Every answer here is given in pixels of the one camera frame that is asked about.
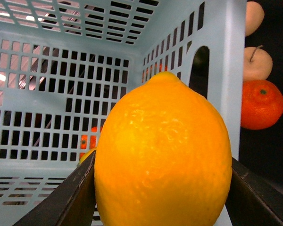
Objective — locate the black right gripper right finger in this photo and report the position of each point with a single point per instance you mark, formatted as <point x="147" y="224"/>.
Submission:
<point x="251" y="200"/>

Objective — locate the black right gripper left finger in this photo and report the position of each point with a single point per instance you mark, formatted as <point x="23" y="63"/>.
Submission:
<point x="72" y="203"/>

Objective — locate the yellow lemon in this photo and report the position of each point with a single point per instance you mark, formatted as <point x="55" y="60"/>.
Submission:
<point x="86" y="156"/>
<point x="163" y="159"/>

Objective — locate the front orange tangerine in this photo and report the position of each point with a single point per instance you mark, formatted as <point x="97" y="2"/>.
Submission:
<point x="89" y="142"/>

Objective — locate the large bumpy orange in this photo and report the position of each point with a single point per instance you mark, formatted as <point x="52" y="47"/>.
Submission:
<point x="261" y="106"/>

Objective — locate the light teal shopping basket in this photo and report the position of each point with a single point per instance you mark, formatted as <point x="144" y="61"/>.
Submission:
<point x="64" y="64"/>

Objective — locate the white pear centre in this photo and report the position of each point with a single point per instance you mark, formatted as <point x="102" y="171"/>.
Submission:
<point x="257" y="64"/>

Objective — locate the white pear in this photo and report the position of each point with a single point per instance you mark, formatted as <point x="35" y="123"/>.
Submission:
<point x="257" y="64"/>
<point x="254" y="17"/>

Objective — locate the dark green avocado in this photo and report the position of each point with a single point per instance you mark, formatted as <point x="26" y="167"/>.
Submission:
<point x="201" y="57"/>

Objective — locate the white pear left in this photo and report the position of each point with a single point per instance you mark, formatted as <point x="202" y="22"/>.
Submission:
<point x="254" y="17"/>

